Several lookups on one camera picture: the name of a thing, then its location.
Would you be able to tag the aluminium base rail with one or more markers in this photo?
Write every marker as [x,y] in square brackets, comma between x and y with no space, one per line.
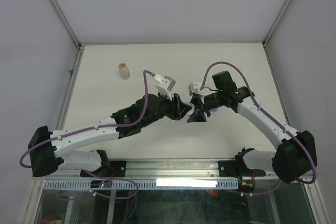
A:
[143,169]

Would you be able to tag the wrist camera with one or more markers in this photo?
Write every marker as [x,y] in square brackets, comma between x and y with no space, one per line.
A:
[164,85]
[195,88]

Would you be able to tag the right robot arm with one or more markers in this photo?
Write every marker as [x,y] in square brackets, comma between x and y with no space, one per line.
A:
[294,152]

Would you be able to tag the small clear orange-capped vial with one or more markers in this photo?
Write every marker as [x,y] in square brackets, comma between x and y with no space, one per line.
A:
[124,71]

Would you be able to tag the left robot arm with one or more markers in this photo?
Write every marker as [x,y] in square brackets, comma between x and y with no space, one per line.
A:
[50,151]

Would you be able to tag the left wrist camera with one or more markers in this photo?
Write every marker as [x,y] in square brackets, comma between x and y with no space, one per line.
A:
[164,85]

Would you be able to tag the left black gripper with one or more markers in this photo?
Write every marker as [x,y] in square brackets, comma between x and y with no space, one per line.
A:
[178,109]

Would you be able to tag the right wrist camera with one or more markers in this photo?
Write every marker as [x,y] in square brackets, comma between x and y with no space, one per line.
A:
[195,88]

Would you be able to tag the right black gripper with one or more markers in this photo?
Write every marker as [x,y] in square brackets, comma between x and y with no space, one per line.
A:
[199,115]

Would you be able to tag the white slotted cable duct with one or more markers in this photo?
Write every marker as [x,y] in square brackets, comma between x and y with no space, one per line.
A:
[150,184]

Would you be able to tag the blue weekly pill organizer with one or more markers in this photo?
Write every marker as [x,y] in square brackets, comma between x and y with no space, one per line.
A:
[215,110]

